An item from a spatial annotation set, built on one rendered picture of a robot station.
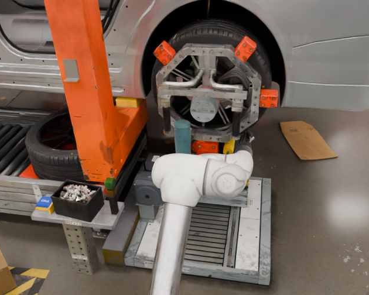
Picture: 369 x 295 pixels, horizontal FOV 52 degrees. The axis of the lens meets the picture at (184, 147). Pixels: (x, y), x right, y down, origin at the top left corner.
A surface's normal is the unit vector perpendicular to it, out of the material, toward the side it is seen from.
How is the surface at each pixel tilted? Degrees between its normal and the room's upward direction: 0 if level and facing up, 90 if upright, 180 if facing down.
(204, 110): 90
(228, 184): 60
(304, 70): 90
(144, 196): 90
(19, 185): 90
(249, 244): 0
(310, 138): 2
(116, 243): 0
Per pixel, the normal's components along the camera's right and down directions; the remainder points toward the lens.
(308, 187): -0.03, -0.83
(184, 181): -0.17, -0.07
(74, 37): -0.19, 0.55
